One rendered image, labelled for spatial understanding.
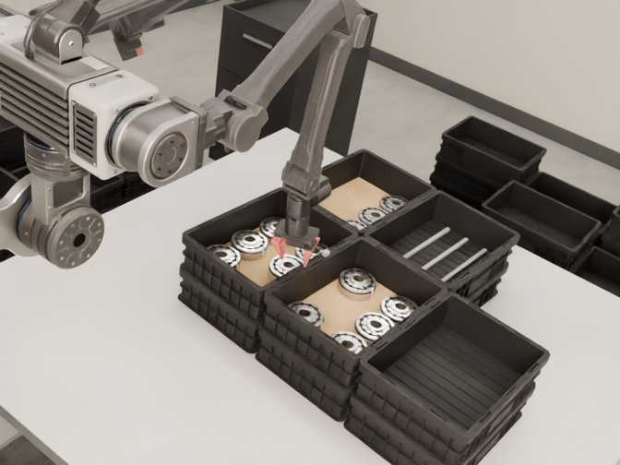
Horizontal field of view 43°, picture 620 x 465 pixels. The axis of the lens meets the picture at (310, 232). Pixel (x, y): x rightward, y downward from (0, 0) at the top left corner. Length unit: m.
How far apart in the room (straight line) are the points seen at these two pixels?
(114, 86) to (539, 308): 1.56
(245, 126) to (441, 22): 4.00
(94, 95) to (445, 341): 1.12
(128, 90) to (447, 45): 4.16
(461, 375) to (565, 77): 3.39
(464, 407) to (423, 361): 0.16
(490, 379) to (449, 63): 3.67
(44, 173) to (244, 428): 0.76
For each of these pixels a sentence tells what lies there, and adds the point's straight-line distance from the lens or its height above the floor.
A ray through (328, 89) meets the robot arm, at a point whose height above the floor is 1.43.
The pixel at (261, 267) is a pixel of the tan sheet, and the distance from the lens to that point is 2.18.
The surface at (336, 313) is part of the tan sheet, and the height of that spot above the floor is 0.83.
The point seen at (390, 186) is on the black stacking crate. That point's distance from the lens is 2.59.
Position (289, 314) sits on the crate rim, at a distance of 1.90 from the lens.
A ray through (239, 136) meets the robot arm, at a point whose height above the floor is 1.44.
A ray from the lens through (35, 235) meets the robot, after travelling 1.71.
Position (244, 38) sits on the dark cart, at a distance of 3.66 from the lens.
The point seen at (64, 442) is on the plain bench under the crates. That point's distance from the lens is 1.90.
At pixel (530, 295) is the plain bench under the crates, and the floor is 0.70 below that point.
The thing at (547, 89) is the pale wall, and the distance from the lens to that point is 5.23.
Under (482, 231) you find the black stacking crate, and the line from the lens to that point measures 2.45.
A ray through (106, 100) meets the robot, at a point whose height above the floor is 1.53.
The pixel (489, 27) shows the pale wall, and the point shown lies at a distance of 5.30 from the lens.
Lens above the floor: 2.17
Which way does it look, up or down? 35 degrees down
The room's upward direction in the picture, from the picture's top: 11 degrees clockwise
